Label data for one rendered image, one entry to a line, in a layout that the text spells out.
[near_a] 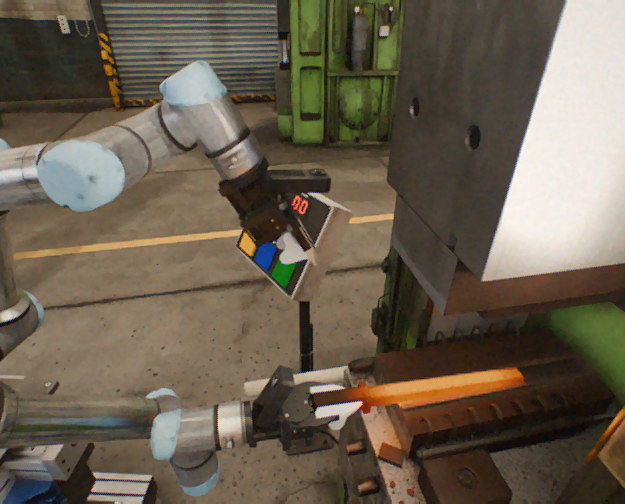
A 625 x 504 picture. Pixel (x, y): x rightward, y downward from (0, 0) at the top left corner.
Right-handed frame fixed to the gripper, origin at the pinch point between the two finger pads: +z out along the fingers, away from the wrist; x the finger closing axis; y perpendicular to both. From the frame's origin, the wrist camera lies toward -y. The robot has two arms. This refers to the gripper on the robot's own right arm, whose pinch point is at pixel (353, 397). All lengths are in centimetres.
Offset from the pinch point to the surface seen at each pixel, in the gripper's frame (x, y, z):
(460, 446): 9.8, 4.9, 17.2
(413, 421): 5.1, 2.5, 9.9
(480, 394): 2.8, 1.4, 24.5
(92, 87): -789, 61, -270
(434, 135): -2.6, -46.9, 7.9
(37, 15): -787, -53, -325
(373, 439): 2.6, 10.3, 4.0
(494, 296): 8.0, -27.8, 15.3
